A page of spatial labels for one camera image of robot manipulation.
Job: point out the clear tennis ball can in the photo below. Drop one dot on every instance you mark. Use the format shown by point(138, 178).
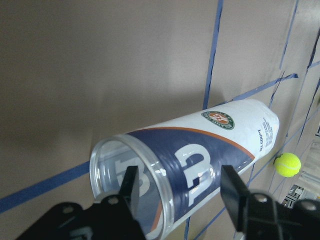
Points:
point(179, 161)

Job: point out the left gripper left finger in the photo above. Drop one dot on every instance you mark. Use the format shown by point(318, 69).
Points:
point(111, 218)

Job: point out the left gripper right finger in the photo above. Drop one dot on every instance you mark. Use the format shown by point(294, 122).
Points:
point(259, 216)

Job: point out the brown paper table mat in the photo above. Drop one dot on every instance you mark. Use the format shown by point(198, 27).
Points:
point(74, 72)

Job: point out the tennis ball lower right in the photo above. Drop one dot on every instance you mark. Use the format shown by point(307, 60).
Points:
point(287, 164)

